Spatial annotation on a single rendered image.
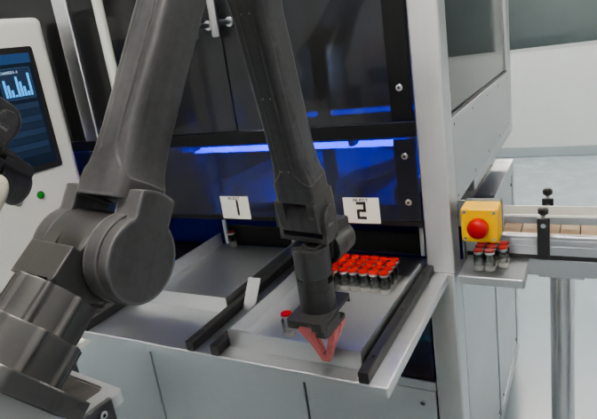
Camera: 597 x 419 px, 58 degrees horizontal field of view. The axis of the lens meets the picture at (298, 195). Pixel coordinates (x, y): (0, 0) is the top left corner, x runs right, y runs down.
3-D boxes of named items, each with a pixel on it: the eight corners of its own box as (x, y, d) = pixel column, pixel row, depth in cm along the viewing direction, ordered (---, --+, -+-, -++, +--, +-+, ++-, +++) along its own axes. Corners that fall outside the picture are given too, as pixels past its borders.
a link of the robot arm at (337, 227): (273, 203, 80) (323, 209, 75) (310, 180, 89) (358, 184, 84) (282, 275, 83) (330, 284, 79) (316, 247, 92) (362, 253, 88)
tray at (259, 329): (313, 268, 126) (311, 255, 125) (421, 278, 113) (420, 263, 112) (230, 346, 98) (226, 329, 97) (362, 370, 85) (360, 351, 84)
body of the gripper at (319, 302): (351, 303, 87) (346, 261, 85) (325, 336, 78) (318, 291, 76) (315, 298, 90) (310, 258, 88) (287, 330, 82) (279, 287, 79)
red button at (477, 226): (470, 233, 109) (469, 215, 107) (490, 234, 107) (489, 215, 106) (466, 240, 105) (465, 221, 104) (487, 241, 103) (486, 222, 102)
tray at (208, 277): (221, 244, 151) (219, 233, 150) (303, 249, 139) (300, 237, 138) (136, 300, 123) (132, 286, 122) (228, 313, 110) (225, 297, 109)
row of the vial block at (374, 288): (314, 282, 118) (312, 264, 117) (393, 290, 109) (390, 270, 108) (310, 287, 116) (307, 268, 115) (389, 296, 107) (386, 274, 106)
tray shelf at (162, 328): (209, 249, 154) (208, 243, 154) (456, 267, 121) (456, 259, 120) (75, 336, 114) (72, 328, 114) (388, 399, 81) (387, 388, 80)
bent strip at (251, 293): (253, 301, 114) (249, 276, 112) (265, 303, 112) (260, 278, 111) (213, 335, 102) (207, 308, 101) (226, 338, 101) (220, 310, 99)
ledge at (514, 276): (470, 256, 125) (470, 249, 124) (530, 260, 118) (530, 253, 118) (457, 283, 113) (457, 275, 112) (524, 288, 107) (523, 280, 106)
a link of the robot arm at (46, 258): (-1, 287, 43) (39, 298, 41) (67, 185, 48) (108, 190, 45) (75, 331, 50) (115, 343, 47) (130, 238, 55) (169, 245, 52)
